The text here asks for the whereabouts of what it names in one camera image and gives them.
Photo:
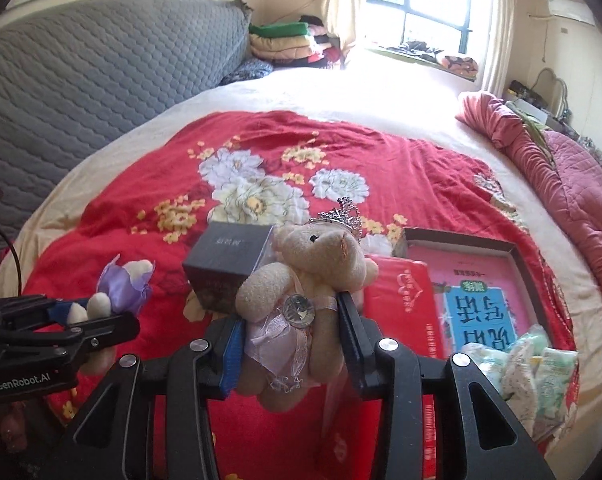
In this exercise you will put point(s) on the white air conditioner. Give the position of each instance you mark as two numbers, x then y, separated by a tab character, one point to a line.
573	11

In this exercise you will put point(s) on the stack of folded clothes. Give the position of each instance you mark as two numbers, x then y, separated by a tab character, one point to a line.
291	42

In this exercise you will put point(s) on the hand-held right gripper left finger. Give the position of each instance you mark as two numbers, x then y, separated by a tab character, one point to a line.
231	360

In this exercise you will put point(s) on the vanity mirror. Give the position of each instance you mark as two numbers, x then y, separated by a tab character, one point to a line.
551	90

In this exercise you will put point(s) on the pink printed cardboard tray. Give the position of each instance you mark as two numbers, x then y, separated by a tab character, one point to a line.
476	270

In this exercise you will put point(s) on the grey quilted headboard cover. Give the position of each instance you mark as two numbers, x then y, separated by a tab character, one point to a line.
106	70

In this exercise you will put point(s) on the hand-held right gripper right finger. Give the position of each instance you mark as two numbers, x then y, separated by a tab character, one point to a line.
361	350

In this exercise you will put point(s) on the cream teddy bear purple dress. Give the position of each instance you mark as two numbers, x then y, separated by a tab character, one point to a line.
123	285

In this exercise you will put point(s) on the red floral blanket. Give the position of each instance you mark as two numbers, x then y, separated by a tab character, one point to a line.
331	150

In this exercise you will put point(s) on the red tissue pack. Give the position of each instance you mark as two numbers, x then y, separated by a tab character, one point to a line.
411	300

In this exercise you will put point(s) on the dark patterned pillow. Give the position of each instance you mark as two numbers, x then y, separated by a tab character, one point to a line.
246	72

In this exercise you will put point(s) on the black box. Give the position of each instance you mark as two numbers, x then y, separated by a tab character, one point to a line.
226	255

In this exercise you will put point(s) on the patterned blanket on windowsill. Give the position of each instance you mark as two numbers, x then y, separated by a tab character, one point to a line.
451	62

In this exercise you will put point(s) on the white floral scrunchie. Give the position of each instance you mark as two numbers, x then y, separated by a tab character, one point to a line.
518	380

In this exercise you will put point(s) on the cream teddy bear with crown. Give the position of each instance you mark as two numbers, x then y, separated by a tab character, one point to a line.
301	260

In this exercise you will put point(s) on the barred window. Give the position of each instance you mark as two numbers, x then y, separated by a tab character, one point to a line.
431	0

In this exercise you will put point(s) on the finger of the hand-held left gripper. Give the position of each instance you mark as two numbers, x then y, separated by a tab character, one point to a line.
111	330
68	310

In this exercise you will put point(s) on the pink quilt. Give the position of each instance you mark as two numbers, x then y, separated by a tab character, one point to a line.
556	200

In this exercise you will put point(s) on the cream curtain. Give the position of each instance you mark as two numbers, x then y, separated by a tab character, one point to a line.
343	10
501	25

